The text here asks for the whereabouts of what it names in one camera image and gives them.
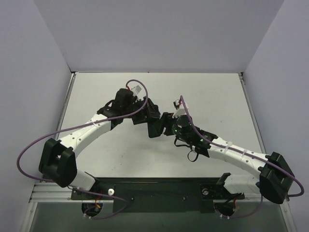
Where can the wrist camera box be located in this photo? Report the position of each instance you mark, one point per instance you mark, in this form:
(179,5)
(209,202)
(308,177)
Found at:
(181,108)
(137,92)

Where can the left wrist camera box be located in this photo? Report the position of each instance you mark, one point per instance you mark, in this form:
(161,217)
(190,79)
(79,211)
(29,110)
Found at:
(137,92)

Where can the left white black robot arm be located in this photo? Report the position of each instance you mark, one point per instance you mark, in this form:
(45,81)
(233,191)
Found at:
(58,160)

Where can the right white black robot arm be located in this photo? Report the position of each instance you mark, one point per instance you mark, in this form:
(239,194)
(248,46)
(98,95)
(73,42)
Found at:
(270,175)

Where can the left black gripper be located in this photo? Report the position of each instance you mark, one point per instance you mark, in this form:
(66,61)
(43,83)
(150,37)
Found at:
(144,114)

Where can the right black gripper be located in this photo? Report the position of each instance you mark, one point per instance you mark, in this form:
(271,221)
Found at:
(166,124)

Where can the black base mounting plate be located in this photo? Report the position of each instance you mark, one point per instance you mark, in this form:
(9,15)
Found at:
(159,195)

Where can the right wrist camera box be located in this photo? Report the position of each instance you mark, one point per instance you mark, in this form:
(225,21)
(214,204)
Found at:
(181,108)

